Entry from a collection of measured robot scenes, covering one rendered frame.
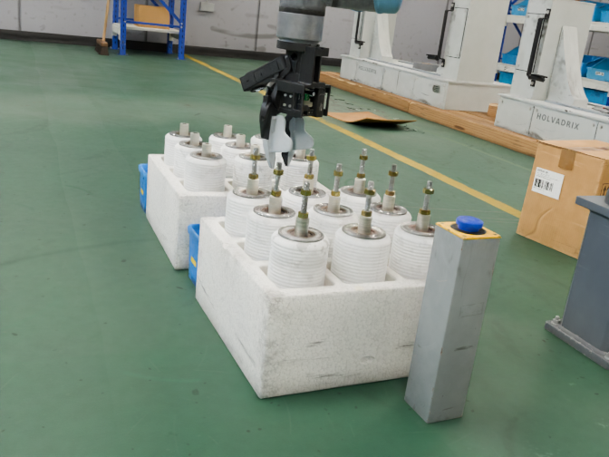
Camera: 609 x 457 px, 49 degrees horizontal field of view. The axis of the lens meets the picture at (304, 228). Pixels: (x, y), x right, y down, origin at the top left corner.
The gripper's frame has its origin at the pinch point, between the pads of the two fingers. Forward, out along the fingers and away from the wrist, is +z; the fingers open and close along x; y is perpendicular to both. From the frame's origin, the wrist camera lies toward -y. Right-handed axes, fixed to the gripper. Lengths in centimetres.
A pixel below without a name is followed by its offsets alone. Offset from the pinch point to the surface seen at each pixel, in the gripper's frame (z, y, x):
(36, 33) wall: 27, -556, 271
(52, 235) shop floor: 35, -68, -2
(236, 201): 10.4, -9.2, 0.5
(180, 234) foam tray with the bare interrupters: 26.0, -33.6, 8.7
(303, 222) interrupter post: 7.2, 12.0, -6.0
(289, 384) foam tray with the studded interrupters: 32.7, 17.0, -11.0
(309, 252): 10.9, 15.3, -7.7
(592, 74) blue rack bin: 5, -131, 612
